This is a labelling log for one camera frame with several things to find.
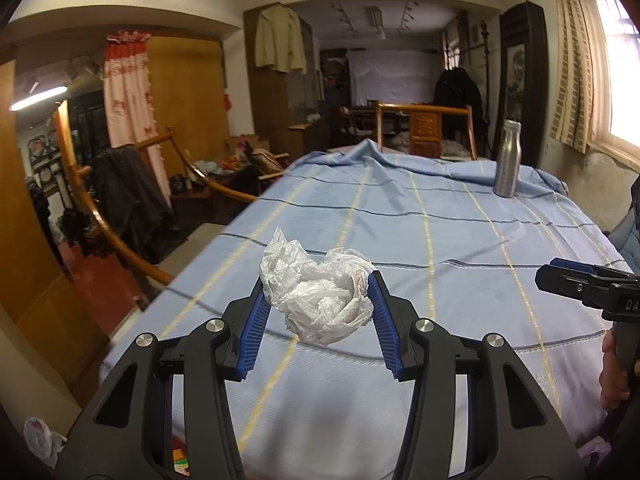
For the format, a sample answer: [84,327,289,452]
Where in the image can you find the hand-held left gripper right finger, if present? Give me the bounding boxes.
[366,270,586,480]

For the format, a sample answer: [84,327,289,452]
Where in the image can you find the metal water bottle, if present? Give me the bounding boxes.
[492,120,522,198]

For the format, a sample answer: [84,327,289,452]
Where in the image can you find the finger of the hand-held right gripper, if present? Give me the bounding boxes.
[550,258,640,286]
[534,265,613,311]

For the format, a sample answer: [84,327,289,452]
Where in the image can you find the printed plastic bag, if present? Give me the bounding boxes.
[23,416,68,468]

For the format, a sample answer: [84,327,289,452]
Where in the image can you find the carved wooden chair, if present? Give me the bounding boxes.
[376,102,478,161]

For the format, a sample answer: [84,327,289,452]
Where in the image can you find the window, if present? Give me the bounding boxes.
[585,0,640,171]

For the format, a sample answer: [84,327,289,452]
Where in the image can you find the beige hanging jacket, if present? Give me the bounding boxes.
[255,5,308,75]

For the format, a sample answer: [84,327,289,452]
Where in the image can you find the black hanging coat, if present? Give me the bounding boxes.
[434,66,483,126]

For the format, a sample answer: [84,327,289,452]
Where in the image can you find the wooden door panel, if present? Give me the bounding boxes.
[147,36,226,181]

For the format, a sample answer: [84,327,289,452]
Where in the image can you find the white plastic bag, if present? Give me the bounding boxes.
[259,226,376,347]

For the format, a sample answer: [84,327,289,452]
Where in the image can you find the pink floral curtain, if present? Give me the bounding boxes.
[102,31,173,206]

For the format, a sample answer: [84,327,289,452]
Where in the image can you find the dark framed painting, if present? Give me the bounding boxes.
[492,1,548,166]

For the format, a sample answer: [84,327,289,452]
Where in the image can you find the decorative wall plates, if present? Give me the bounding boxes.
[27,132,58,181]

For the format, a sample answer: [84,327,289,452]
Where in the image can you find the curved wooden armchair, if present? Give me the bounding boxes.
[52,100,258,306]

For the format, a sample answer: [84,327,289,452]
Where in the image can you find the dark wooden wardrobe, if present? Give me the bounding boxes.
[244,2,326,161]

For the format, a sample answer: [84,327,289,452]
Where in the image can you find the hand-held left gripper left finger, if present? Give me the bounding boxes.
[54,275,273,480]

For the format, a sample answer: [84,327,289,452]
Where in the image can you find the white hanging sheet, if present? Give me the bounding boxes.
[348,50,443,106]

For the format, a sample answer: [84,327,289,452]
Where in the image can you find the fluorescent tube light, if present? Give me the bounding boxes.
[9,86,68,112]

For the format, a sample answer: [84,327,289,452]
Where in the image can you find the black garment on armchair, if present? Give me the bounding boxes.
[92,146,173,263]

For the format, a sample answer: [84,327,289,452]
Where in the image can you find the person's right hand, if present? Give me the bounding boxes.
[600,332,633,411]

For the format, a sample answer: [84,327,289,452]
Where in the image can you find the blue checked tablecloth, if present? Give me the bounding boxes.
[100,139,633,480]

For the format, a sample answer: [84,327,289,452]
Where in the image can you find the lilac cloth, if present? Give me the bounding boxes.
[577,435,613,468]

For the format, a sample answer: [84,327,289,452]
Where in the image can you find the striped window curtain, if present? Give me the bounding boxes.
[545,0,608,153]

